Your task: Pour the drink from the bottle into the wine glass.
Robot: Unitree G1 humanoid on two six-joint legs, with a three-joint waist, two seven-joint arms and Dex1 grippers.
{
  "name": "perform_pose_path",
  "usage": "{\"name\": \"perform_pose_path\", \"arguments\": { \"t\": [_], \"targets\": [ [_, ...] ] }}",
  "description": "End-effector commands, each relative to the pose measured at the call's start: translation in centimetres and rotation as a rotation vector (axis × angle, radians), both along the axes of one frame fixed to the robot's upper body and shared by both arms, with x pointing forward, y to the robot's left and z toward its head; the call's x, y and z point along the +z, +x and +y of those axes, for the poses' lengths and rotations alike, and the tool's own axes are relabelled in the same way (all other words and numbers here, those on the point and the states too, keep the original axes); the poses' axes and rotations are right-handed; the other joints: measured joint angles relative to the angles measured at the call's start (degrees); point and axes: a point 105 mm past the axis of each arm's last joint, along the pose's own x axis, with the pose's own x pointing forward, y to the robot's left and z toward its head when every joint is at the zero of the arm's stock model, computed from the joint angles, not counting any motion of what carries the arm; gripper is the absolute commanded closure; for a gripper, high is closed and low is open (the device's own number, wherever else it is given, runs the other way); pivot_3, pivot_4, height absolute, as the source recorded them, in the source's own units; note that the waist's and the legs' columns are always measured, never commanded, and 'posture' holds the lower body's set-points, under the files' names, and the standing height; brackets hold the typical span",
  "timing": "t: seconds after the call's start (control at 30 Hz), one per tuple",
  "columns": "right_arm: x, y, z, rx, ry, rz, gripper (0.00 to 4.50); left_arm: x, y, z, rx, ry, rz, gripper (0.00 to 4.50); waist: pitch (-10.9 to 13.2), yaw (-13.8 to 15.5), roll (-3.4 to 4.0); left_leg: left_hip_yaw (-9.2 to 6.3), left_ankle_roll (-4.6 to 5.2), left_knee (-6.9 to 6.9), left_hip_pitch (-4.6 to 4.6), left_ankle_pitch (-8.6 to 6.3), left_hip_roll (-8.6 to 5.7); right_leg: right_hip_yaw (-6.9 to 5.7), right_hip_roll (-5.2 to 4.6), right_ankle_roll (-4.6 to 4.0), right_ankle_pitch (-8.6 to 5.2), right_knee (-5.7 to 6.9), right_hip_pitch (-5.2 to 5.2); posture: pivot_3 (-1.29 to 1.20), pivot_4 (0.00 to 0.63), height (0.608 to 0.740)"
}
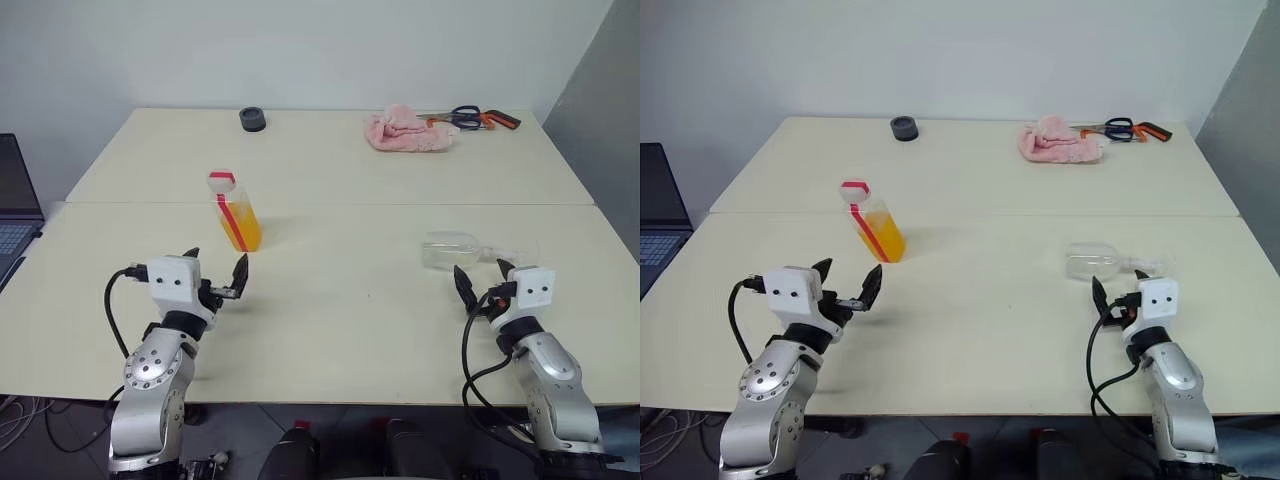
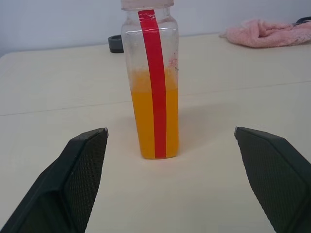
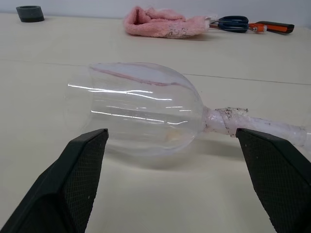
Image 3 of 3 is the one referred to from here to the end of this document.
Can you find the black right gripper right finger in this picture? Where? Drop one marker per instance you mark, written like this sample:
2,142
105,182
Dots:
279,174

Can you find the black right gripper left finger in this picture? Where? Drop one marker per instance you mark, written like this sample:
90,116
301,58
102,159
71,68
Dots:
60,184

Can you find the clear wine glass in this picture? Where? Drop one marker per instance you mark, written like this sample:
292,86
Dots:
145,109

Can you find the orange and black hand tool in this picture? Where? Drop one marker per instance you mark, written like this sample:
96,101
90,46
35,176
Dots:
277,27

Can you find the pink terry towel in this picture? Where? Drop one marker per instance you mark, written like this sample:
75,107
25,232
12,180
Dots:
158,23

